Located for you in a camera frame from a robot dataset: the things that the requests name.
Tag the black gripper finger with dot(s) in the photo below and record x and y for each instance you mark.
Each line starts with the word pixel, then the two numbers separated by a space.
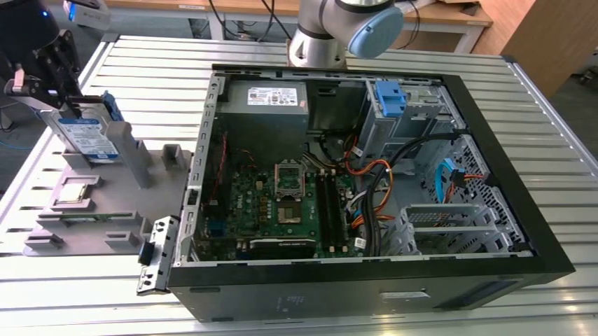
pixel 44 84
pixel 67 63

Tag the hard disk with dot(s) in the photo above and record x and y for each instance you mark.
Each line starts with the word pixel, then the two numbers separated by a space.
pixel 85 140

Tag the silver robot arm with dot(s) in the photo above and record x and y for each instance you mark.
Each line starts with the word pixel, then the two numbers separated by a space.
pixel 318 45

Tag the metal disk bay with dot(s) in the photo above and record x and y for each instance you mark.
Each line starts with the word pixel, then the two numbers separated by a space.
pixel 467 229

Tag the wooden desk white legs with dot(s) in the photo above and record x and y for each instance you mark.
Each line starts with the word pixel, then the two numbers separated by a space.
pixel 154 3
pixel 449 17

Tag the silver CPU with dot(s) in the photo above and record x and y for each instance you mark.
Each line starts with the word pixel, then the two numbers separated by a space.
pixel 72 192

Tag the grey parts rack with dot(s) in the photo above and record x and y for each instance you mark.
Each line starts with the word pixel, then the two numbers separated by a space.
pixel 116 206

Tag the green RAM stick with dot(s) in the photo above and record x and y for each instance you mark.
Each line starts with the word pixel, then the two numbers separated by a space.
pixel 88 218

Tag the grey power supply unit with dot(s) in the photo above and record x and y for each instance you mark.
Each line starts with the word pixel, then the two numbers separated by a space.
pixel 262 133

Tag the green motherboard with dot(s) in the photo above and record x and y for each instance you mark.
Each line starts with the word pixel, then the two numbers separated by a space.
pixel 247 210

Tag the black plastic fan housing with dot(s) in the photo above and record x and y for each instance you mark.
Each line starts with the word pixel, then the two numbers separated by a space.
pixel 336 112

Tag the CPU socket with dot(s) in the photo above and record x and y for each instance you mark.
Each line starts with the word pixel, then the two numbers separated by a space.
pixel 290 214

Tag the black graphics card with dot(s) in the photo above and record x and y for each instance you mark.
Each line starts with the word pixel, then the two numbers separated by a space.
pixel 280 245

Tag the blue drive cage latch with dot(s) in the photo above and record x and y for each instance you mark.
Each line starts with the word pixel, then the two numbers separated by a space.
pixel 387 101

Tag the black RAM slot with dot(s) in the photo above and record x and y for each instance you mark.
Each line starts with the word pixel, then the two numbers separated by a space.
pixel 326 210
pixel 338 210

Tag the metal drive cage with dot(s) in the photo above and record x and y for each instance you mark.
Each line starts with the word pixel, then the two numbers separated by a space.
pixel 378 136

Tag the black PC case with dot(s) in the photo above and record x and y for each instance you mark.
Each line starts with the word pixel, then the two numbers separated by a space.
pixel 374 290

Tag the wooden cabinet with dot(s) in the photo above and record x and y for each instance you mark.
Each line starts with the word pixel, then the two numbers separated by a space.
pixel 551 35

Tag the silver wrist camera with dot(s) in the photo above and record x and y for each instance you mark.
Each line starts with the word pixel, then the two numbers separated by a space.
pixel 91 15

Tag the metal expansion slot bracket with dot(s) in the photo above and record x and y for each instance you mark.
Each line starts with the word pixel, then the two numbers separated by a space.
pixel 160 245

